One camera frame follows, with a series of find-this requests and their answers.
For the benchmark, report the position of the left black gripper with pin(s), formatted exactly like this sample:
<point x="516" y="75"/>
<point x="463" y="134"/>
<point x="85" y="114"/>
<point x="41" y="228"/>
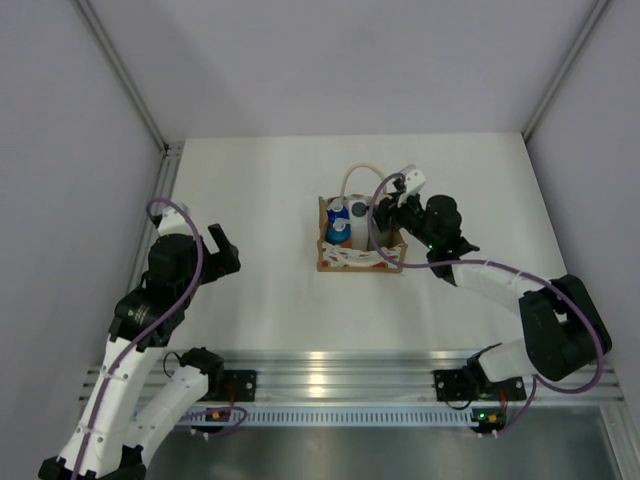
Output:
<point x="221" y="262"/>

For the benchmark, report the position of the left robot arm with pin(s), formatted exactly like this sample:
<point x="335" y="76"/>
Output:
<point x="115" y="438"/>

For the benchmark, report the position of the aluminium frame post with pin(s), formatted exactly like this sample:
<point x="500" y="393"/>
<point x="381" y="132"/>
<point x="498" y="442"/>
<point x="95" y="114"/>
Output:
<point x="570" y="56"/>
<point x="96" y="28"/>

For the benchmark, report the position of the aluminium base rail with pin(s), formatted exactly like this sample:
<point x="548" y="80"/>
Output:
<point x="369" y="377"/>

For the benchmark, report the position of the light blue pump bottle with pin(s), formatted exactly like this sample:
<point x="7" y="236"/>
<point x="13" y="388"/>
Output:
<point x="339" y="232"/>

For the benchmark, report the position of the left aluminium frame post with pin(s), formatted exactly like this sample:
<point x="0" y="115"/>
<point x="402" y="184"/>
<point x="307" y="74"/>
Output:
<point x="96" y="28"/>

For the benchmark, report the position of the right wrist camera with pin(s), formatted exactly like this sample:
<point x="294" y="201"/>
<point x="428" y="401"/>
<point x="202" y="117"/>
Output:
<point x="413" y="180"/>

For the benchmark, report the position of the white square bottle grey cap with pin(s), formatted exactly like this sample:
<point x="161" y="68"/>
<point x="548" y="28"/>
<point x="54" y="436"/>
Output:
<point x="358" y="212"/>

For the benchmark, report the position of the grey-green bottle beige cap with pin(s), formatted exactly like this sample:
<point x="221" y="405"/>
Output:
<point x="382" y="240"/>

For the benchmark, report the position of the right aluminium frame post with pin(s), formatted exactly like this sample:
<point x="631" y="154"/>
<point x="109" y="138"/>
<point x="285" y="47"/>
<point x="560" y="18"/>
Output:
<point x="570" y="56"/>

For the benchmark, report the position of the dark blue pump bottle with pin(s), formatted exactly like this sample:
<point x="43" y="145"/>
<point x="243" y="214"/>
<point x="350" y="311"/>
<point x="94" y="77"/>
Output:
<point x="336" y="209"/>

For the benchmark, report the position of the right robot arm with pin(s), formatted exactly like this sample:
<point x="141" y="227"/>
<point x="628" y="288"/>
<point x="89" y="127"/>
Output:
<point x="562" y="330"/>

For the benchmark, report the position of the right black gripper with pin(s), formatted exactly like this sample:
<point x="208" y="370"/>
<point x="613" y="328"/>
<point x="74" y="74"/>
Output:
<point x="393" y="206"/>

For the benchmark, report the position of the watermelon print canvas bag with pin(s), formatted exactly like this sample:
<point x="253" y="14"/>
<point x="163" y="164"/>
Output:
<point x="333" y="258"/>

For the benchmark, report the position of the white slotted cable duct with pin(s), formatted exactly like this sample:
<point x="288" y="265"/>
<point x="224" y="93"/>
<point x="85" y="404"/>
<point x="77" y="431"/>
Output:
<point x="345" y="416"/>

